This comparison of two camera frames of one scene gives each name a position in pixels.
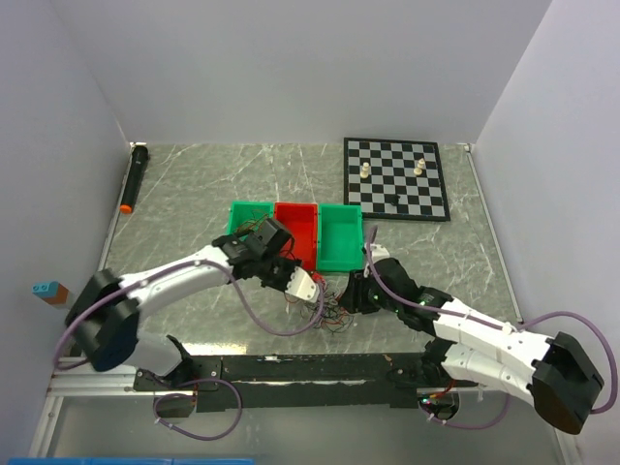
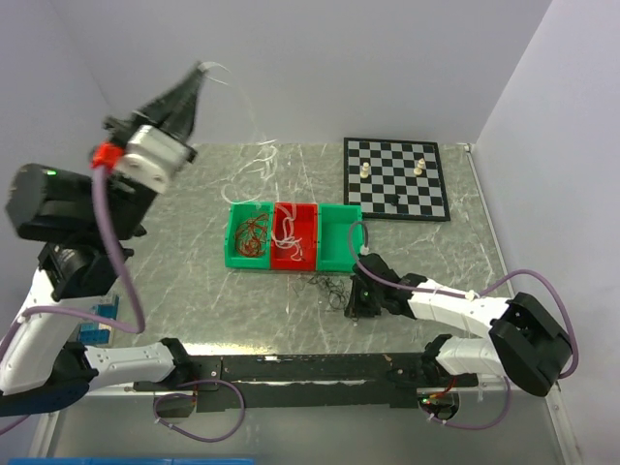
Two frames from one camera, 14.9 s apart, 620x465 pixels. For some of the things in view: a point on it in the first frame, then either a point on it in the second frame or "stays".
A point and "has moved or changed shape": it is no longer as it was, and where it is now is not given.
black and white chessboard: (395, 179) stays
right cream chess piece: (418, 170) stays
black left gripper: (282, 286) to (179, 100)
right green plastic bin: (339, 237) stays
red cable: (332, 303) has moved or changed shape
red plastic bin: (301, 221) stays
